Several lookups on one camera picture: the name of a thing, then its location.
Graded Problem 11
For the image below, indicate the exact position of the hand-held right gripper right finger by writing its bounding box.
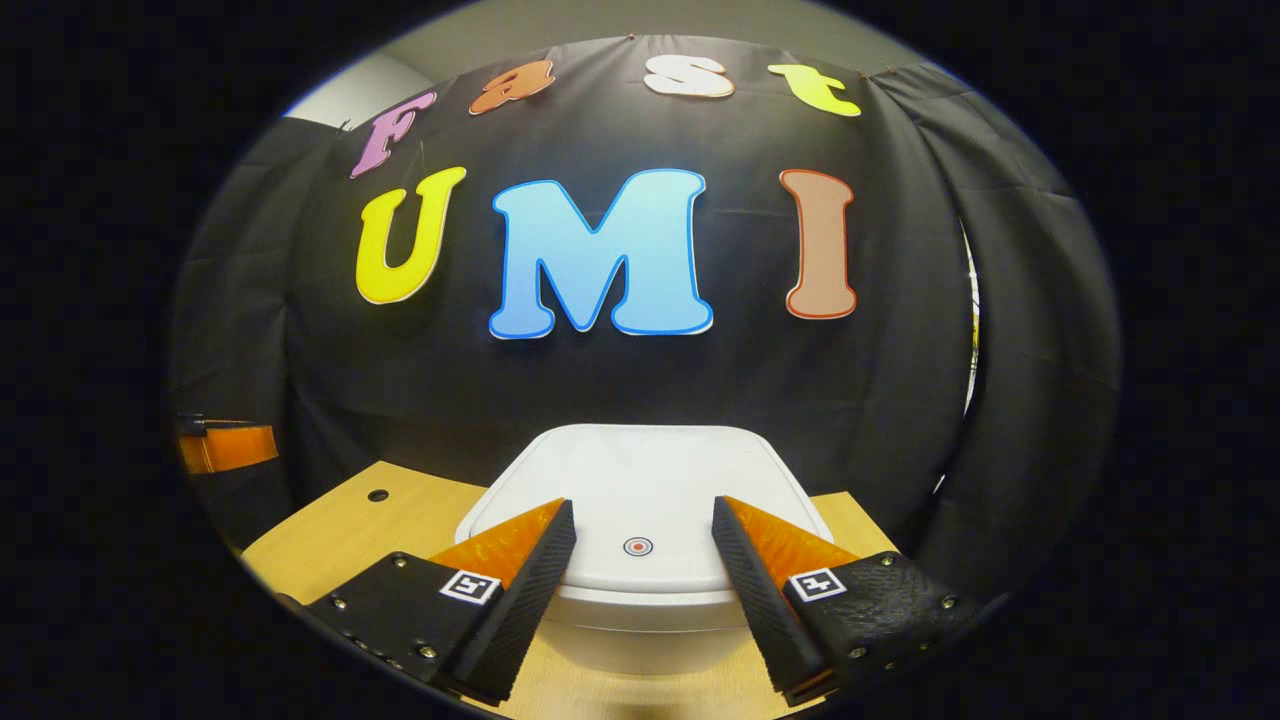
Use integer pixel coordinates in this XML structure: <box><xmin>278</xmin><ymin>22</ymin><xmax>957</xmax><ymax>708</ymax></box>
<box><xmin>711</xmin><ymin>495</ymin><xmax>976</xmax><ymax>706</ymax></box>

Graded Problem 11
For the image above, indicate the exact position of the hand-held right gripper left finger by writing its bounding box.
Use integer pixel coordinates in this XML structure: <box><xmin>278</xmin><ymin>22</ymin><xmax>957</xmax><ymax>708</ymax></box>
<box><xmin>305</xmin><ymin>497</ymin><xmax>578</xmax><ymax>706</ymax></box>

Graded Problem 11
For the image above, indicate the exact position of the white desktop garbage bin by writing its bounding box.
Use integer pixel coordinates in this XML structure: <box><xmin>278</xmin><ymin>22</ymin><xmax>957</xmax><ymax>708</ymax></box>
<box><xmin>455</xmin><ymin>424</ymin><xmax>834</xmax><ymax>676</ymax></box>

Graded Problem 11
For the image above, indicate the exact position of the wooden desktop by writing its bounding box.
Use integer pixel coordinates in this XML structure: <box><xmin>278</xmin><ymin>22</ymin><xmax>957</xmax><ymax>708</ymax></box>
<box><xmin>240</xmin><ymin>460</ymin><xmax>901</xmax><ymax>720</ymax></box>

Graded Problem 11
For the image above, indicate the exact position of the black backdrop cloth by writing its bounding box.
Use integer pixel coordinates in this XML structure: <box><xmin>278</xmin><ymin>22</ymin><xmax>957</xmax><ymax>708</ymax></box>
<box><xmin>168</xmin><ymin>35</ymin><xmax>1123</xmax><ymax>601</ymax></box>

